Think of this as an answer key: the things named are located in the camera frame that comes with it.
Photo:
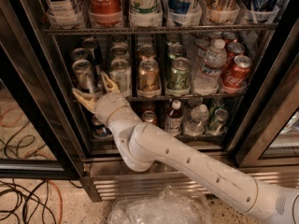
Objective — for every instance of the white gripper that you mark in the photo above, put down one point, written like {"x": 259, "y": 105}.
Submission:
{"x": 109, "y": 104}

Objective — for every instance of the silver redbull can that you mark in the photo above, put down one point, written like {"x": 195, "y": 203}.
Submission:
{"x": 84, "y": 73}
{"x": 80, "y": 54}

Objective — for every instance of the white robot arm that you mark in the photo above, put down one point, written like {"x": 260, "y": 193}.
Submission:
{"x": 141, "y": 143}

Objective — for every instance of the front white soda can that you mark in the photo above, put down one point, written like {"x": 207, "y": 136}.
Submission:
{"x": 121, "y": 74}

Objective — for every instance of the white soda can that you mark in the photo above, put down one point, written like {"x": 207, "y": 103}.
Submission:
{"x": 121, "y": 74}
{"x": 119, "y": 52}

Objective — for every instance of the blue pepsi can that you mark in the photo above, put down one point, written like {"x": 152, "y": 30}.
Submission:
{"x": 99, "y": 129}

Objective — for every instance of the rear blue redbull can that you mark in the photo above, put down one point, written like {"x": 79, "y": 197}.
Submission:
{"x": 92, "y": 45}

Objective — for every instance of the front gold soda can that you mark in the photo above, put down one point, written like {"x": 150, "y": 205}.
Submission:
{"x": 148, "y": 82}

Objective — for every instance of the gold soda can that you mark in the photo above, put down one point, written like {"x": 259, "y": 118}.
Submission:
{"x": 148, "y": 82}
{"x": 146, "y": 52}

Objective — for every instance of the bottom red soda can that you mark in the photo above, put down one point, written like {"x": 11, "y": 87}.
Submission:
{"x": 150, "y": 117}

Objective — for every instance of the front green soda can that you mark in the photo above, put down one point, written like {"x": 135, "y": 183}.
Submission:
{"x": 178, "y": 77}

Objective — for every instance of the green soda can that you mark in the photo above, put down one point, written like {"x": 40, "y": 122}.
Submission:
{"x": 178, "y": 77}
{"x": 174, "y": 51}
{"x": 217, "y": 123}

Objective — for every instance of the coca-cola bottle top shelf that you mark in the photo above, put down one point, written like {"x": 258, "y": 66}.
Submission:
{"x": 106, "y": 13}

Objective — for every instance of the white tea bottle top shelf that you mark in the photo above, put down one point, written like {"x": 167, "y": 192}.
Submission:
{"x": 64, "y": 13}

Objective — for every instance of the green white bottle top shelf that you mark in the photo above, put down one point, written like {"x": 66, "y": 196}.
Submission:
{"x": 145, "y": 13}

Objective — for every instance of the clear water bottle bottom shelf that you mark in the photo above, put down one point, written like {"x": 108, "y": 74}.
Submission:
{"x": 195, "y": 121}

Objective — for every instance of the clear water bottle shelf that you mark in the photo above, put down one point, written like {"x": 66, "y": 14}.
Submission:
{"x": 195, "y": 121}
{"x": 210, "y": 67}

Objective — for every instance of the clear water bottle middle shelf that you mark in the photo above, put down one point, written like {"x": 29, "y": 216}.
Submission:
{"x": 210, "y": 67}

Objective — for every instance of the stainless steel fridge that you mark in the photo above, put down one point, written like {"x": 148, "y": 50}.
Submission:
{"x": 37, "y": 71}

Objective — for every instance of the bottom green soda can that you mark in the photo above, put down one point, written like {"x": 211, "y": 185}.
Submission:
{"x": 217, "y": 123}

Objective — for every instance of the front red coca-cola can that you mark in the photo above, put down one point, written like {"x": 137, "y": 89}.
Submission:
{"x": 235, "y": 76}

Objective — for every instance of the red coca-cola can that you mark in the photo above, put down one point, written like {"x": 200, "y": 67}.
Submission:
{"x": 235, "y": 76}
{"x": 232, "y": 49}

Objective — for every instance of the gold can top shelf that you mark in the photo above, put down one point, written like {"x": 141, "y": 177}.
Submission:
{"x": 219, "y": 11}

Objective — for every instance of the red juice bottle white cap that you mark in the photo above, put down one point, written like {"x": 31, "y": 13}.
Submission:
{"x": 173, "y": 118}

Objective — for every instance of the clear plastic bag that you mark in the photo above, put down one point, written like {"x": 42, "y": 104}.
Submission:
{"x": 169, "y": 206}

